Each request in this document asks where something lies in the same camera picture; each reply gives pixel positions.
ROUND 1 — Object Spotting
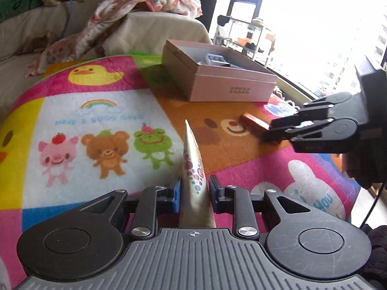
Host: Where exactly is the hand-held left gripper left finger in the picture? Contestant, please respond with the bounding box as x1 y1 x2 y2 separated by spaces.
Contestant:
79 179 182 240

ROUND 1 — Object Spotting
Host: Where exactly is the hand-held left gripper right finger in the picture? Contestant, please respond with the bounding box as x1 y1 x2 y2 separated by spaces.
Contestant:
209 174 306 240

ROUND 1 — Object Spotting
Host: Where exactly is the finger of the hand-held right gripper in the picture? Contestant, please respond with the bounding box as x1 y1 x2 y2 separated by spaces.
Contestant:
260 117 361 154
270 91 357 129

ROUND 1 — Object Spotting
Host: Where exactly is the silver dotted squeeze tube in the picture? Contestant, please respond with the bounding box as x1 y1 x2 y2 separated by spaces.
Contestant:
178 120 216 229

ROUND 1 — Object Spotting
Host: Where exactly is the orange-brown rectangular block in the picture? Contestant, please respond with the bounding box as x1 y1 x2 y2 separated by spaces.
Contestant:
240 113 270 133

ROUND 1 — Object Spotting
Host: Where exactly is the pink cardboard box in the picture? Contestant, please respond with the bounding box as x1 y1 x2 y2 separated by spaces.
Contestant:
162 39 279 103

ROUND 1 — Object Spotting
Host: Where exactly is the metal storage rack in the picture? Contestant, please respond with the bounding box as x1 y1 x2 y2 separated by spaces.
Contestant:
212 14 278 67

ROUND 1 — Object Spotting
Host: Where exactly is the colourful cartoon play mat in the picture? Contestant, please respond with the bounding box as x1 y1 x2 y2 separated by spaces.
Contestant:
0 53 363 290

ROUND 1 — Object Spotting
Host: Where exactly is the grey plastic brick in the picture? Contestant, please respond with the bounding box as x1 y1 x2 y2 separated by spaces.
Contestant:
197 53 232 67

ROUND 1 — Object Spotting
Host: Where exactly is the dark cloth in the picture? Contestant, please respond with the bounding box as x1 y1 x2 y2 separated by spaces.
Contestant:
362 225 387 290

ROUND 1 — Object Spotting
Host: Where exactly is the floral blanket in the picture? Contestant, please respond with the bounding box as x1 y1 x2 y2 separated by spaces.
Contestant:
26 0 204 78

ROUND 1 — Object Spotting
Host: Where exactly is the beige sofa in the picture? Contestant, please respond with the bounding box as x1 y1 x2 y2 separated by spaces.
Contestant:
0 0 214 111

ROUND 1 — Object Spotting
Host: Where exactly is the green cloth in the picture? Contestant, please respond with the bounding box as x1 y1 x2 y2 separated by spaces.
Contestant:
0 0 43 22

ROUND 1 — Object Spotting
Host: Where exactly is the black cable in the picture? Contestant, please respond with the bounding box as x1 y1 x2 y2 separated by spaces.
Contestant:
359 183 387 228

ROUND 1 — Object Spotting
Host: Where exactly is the blue strap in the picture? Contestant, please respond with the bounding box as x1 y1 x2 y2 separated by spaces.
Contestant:
61 0 75 40

